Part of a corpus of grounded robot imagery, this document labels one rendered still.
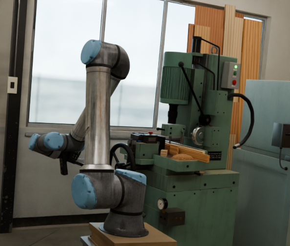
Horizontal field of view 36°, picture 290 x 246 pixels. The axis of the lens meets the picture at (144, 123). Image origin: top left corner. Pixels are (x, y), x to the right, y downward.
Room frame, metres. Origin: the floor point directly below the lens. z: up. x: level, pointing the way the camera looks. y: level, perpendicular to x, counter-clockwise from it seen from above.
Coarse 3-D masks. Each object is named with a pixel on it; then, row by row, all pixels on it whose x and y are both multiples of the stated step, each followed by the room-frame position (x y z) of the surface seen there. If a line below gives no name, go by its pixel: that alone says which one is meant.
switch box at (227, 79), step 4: (224, 64) 2.75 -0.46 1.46; (228, 64) 2.72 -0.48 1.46; (232, 64) 2.73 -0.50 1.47; (236, 64) 2.75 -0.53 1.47; (240, 64) 2.77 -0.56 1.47; (224, 68) 2.75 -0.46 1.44; (228, 68) 2.72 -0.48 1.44; (232, 68) 2.73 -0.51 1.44; (236, 68) 2.75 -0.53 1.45; (240, 68) 2.77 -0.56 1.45; (224, 72) 2.75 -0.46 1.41; (228, 72) 2.72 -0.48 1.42; (232, 72) 2.73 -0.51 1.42; (236, 72) 2.75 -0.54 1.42; (224, 76) 2.74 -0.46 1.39; (228, 76) 2.72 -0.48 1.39; (232, 76) 2.73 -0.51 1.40; (236, 76) 2.75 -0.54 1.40; (224, 80) 2.74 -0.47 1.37; (228, 80) 2.72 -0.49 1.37; (232, 80) 2.73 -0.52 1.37; (236, 80) 2.75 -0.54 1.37; (224, 84) 2.74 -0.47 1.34; (228, 84) 2.72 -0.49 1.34; (232, 84) 2.74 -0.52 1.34; (236, 84) 2.76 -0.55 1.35; (232, 88) 2.74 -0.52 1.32; (236, 88) 2.76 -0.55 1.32
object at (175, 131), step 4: (164, 124) 2.68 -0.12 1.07; (168, 124) 2.65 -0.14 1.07; (172, 124) 2.68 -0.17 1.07; (176, 124) 2.71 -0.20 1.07; (180, 124) 2.74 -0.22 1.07; (164, 128) 2.67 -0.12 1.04; (168, 128) 2.64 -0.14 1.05; (172, 128) 2.66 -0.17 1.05; (176, 128) 2.68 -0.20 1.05; (180, 128) 2.70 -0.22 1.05; (164, 132) 2.67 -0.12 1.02; (168, 132) 2.65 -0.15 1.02; (172, 132) 2.66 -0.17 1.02; (176, 132) 2.68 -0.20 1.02; (180, 132) 2.70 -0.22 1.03; (184, 132) 2.72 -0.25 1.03; (176, 136) 2.69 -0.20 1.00; (180, 136) 2.70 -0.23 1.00; (184, 136) 2.72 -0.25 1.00
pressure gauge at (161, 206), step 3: (159, 198) 2.37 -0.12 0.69; (162, 198) 2.36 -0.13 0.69; (159, 201) 2.37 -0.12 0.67; (162, 201) 2.35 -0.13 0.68; (165, 201) 2.35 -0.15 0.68; (159, 204) 2.37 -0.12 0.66; (162, 204) 2.34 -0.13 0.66; (165, 204) 2.34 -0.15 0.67; (159, 207) 2.36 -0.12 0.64; (162, 207) 2.34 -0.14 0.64; (165, 207) 2.34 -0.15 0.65; (165, 210) 2.37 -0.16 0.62
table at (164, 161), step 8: (120, 152) 2.85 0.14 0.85; (160, 152) 2.63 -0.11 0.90; (136, 160) 2.52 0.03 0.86; (144, 160) 2.50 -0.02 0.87; (152, 160) 2.53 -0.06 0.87; (160, 160) 2.49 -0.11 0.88; (168, 160) 2.43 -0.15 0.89; (176, 160) 2.39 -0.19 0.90; (168, 168) 2.43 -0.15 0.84; (176, 168) 2.37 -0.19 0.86; (184, 168) 2.40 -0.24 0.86; (192, 168) 2.43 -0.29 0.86; (200, 168) 2.47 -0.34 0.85
